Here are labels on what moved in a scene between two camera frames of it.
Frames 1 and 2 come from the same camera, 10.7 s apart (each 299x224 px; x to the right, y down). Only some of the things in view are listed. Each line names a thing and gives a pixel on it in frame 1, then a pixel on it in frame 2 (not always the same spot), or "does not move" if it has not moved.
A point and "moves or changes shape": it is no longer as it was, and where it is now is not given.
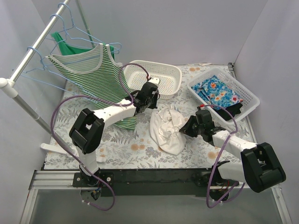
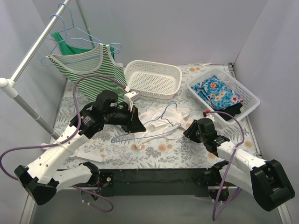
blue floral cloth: [215, 92] does not move
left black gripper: [153, 95] to [130, 119]
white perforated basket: [138, 73] does not move
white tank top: [165, 122] moves or changes shape
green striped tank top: [95, 72] does not move
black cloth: [233, 110] does not move
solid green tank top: [65, 49] does not move
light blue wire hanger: [86, 97] to [160, 117]
